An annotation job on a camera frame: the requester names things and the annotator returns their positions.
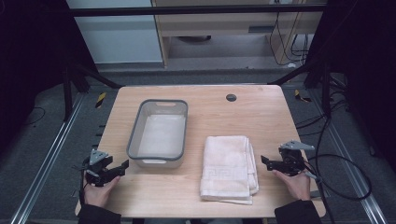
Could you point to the person's right hand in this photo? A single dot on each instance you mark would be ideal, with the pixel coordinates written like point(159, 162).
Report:
point(295, 186)

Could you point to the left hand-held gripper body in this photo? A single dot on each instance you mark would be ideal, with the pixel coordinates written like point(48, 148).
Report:
point(99, 161)

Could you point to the white basin with grey rim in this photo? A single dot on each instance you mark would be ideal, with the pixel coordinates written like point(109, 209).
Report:
point(162, 133)

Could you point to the black metal stand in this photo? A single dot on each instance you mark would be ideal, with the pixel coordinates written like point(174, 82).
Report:
point(67, 93)
point(326, 93)

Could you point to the yellow and black tape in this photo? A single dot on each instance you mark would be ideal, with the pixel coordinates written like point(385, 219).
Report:
point(101, 99)
point(299, 95)

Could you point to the aluminium floor rail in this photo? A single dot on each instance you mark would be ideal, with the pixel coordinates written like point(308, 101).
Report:
point(46, 161)
point(351, 174)

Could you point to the black curtain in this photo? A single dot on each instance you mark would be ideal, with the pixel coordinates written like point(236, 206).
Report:
point(367, 62)
point(31, 62)

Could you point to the person's left hand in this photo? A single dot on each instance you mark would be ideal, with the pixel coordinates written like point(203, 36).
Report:
point(99, 194)

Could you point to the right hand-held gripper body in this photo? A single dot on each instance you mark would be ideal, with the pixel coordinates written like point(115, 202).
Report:
point(292, 160)

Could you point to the folded white towel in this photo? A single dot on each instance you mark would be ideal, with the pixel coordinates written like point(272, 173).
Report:
point(227, 168)

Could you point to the white cabinet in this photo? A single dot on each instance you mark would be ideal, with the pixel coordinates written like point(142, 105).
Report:
point(118, 40)

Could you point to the black horizontal frame bar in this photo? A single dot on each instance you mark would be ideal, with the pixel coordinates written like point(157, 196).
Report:
point(186, 10)

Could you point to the light wooden desk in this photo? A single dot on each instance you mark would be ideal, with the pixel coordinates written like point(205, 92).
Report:
point(218, 23)

